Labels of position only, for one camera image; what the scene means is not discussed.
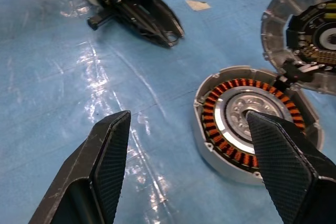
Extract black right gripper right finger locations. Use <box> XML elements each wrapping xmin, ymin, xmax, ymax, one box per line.
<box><xmin>245</xmin><ymin>110</ymin><xmax>336</xmax><ymax>224</ymax></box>

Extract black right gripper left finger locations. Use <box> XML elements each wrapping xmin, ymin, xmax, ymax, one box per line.
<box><xmin>28</xmin><ymin>110</ymin><xmax>132</xmax><ymax>224</ymax></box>

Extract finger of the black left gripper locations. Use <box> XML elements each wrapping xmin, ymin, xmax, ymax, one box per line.
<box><xmin>133</xmin><ymin>0</ymin><xmax>185</xmax><ymax>38</ymax></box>
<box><xmin>114</xmin><ymin>0</ymin><xmax>181</xmax><ymax>49</ymax></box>

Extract silver motor housing copper windings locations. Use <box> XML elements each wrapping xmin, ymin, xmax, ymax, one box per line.
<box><xmin>193</xmin><ymin>65</ymin><xmax>325</xmax><ymax>186</ymax></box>

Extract white tape scrap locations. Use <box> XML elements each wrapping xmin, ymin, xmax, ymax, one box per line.
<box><xmin>185</xmin><ymin>0</ymin><xmax>212</xmax><ymax>12</ymax></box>

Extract blue plastic table cover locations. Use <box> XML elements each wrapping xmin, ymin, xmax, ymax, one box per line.
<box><xmin>0</xmin><ymin>0</ymin><xmax>336</xmax><ymax>224</ymax></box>

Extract black motor wire bundle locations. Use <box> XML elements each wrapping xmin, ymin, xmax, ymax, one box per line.
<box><xmin>272</xmin><ymin>60</ymin><xmax>320</xmax><ymax>88</ymax></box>

